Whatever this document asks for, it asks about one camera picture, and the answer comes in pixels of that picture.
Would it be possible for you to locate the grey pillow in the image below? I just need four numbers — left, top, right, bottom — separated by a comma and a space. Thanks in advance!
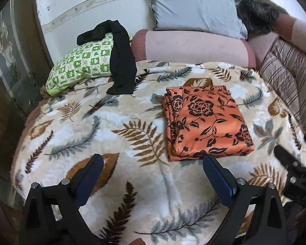
146, 0, 248, 40

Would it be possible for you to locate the pink bolster cushion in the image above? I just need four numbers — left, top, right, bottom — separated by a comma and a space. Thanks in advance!
131, 29, 257, 68

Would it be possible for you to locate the pink and brown sofa bolster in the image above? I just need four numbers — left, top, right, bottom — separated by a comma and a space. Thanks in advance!
247, 14, 306, 69

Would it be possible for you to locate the dark furry cushion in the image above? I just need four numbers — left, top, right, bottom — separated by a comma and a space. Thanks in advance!
236, 0, 283, 35

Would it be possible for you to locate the orange floral blouse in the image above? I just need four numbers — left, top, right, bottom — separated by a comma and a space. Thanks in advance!
162, 85, 255, 162

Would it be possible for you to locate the olive green cloth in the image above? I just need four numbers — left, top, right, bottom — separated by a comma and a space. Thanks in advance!
255, 0, 288, 14

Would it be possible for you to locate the green patterned pillow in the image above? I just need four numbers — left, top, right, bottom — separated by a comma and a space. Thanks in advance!
44, 32, 133, 97

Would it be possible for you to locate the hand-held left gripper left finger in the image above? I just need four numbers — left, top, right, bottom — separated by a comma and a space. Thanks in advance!
20, 154, 104, 245

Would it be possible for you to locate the person's right hand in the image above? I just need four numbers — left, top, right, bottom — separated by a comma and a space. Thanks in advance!
292, 205, 306, 234

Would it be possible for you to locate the wooden glass-door cabinet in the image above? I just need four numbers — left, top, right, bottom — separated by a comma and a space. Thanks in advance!
0, 0, 54, 210

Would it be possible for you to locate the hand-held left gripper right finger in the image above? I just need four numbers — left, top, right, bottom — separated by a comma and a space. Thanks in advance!
203, 155, 288, 245

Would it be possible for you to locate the leaf-print blanket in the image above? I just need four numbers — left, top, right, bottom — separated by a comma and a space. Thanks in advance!
10, 60, 306, 245

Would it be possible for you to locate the black garment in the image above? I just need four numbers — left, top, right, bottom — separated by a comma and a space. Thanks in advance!
76, 20, 137, 95

